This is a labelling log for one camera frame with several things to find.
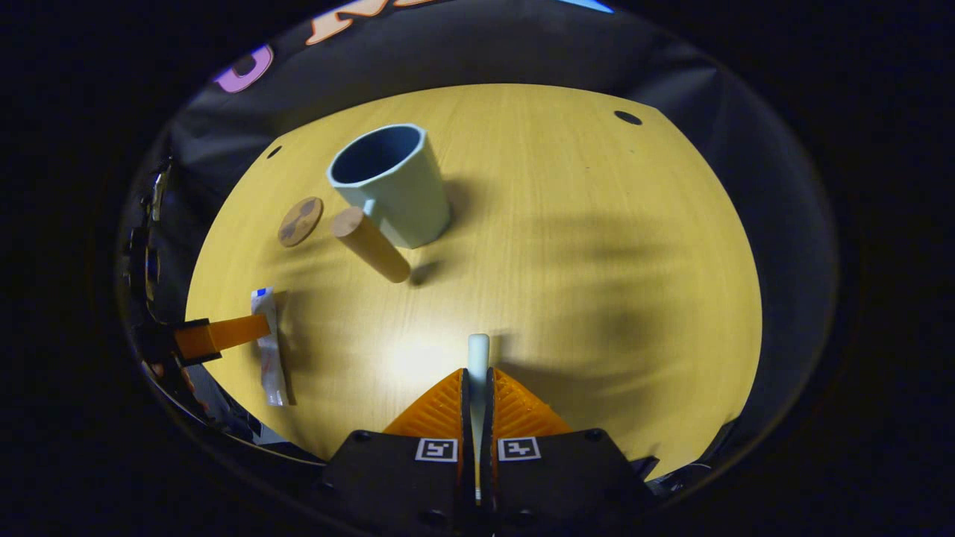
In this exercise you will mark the black backdrop cloth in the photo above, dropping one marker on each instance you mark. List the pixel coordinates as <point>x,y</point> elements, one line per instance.
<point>522,45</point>

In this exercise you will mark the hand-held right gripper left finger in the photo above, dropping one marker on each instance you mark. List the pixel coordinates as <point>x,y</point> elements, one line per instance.
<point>403,477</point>

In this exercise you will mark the round wooden coaster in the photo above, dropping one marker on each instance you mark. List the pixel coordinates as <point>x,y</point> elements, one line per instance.
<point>301,221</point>

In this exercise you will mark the pale green toothbrush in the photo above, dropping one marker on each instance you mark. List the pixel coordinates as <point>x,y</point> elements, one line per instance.
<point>477,358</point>

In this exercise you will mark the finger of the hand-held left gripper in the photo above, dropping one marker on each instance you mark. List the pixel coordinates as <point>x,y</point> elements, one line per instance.
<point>239,332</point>

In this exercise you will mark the white toothpaste tube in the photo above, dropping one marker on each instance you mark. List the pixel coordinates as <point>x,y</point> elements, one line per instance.
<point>270,358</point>

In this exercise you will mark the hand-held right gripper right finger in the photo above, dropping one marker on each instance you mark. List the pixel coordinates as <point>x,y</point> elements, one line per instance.
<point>559,477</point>

